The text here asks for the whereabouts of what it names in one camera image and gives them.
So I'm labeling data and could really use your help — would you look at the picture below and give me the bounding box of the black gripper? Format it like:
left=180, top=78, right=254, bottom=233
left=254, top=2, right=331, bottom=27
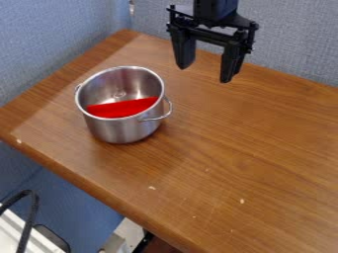
left=167, top=0, right=259, bottom=83

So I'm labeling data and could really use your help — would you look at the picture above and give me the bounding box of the red cloth object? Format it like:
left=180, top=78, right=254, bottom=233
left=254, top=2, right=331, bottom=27
left=87, top=97, right=159, bottom=119

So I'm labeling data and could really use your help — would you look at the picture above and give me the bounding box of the white appliance lower left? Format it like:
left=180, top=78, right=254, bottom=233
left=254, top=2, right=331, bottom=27
left=0, top=210, right=65, bottom=253

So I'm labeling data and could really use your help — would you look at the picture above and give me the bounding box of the metal pot with handles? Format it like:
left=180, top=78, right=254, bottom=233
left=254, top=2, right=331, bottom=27
left=73, top=66, right=172, bottom=144

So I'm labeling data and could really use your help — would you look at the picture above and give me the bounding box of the white table leg bracket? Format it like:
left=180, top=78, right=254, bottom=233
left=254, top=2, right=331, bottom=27
left=97, top=218, right=145, bottom=253

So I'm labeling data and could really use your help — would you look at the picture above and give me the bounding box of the black cable loop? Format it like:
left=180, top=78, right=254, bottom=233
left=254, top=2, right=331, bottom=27
left=0, top=189, right=41, bottom=253

